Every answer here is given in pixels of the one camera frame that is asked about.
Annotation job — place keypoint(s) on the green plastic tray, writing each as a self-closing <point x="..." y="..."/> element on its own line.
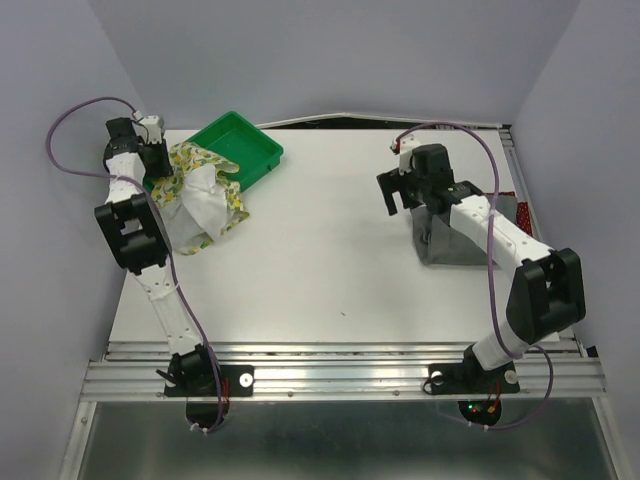
<point x="238" y="140"/>

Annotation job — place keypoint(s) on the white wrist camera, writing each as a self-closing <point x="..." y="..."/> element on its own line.
<point x="153" y="125"/>
<point x="403" y="148"/>

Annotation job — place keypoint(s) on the aluminium frame rail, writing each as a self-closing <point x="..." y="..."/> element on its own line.
<point x="338" y="371"/>

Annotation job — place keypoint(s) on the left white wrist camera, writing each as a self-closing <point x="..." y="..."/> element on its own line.
<point x="153" y="125"/>

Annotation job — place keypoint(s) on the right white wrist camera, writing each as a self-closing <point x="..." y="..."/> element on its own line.
<point x="403" y="148"/>

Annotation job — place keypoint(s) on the grey skirt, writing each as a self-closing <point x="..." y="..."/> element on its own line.
<point x="436" y="243"/>

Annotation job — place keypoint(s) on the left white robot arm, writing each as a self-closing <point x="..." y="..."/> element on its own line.
<point x="135" y="234"/>

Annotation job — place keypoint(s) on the red polka dot skirt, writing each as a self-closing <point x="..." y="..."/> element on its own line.
<point x="515" y="210"/>

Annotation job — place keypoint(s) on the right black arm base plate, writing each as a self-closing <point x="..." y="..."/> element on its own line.
<point x="455" y="379"/>

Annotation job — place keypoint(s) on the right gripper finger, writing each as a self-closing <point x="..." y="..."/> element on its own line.
<point x="390" y="181"/>
<point x="388" y="196"/>

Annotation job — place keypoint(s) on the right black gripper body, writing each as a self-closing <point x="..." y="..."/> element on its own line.
<point x="413" y="189"/>

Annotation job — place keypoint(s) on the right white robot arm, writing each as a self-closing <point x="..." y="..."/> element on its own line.
<point x="547" y="290"/>

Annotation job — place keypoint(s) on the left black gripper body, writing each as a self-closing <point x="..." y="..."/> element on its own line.
<point x="157" y="162"/>

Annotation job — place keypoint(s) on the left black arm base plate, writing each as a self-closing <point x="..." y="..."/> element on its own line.
<point x="237" y="382"/>

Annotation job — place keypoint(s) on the yellow lemon print skirt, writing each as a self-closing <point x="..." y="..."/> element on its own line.
<point x="184" y="158"/>

